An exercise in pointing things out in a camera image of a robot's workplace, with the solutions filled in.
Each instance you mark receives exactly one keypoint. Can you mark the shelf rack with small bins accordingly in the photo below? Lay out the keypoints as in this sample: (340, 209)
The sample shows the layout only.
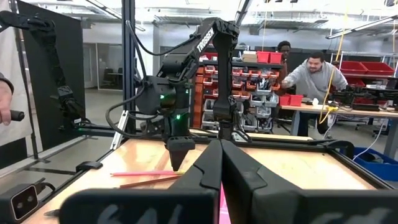
(261, 93)

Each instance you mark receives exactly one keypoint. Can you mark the silver aluminium bar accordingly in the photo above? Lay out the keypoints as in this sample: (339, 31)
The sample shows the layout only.
(119, 130)

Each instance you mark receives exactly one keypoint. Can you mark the black partition panel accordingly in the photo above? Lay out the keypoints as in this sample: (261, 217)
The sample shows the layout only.
(73, 62)

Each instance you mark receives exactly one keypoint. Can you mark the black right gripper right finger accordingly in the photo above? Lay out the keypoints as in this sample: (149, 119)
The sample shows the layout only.
(242, 177)

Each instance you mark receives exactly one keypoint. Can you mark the person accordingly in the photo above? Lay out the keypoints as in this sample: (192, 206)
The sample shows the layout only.
(314, 81)
(283, 48)
(9, 46)

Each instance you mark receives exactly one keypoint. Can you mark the person's hand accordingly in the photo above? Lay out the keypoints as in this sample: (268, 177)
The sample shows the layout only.
(4, 102)

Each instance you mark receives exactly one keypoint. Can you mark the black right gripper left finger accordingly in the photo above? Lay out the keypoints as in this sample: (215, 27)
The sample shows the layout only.
(206, 171)

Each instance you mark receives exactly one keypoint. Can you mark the pink pencil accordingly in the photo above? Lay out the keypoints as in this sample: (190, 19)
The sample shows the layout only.
(146, 173)

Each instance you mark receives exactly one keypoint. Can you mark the supply box pink lid clear base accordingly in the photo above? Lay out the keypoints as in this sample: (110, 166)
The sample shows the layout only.
(224, 208)

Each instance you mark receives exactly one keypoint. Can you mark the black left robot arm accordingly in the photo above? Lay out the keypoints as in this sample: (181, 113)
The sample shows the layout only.
(224, 77)

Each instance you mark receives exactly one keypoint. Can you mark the black corner bracket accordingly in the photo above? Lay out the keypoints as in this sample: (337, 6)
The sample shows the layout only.
(342, 144)
(88, 165)

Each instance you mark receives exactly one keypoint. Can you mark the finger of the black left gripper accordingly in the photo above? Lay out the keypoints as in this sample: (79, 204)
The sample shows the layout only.
(179, 152)

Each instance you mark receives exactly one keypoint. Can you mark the black table-level camera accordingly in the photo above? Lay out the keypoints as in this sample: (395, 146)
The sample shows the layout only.
(21, 202)

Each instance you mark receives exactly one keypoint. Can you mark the wooden workbench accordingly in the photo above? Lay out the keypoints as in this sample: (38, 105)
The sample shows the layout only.
(357, 112)

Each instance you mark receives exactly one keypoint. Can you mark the blue plastic bin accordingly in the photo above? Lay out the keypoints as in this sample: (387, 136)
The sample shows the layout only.
(382, 169)

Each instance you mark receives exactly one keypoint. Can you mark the ceiling tube light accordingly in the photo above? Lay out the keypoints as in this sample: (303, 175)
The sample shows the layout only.
(363, 27)

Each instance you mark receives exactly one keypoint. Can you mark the large red storage bin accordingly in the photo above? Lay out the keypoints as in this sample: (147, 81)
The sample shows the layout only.
(377, 68)
(353, 68)

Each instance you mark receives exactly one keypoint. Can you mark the red-brown pencil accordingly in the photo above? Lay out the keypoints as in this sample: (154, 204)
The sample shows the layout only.
(149, 182)

